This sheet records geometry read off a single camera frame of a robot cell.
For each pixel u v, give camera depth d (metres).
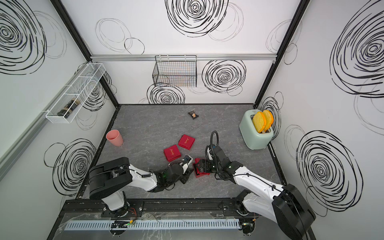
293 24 0.78
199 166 0.75
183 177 0.68
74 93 0.72
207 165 0.74
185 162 0.73
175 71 1.24
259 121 0.85
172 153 0.91
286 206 0.41
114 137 0.89
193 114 1.12
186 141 0.96
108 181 0.46
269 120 0.82
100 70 1.02
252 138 0.85
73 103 0.69
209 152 0.68
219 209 0.75
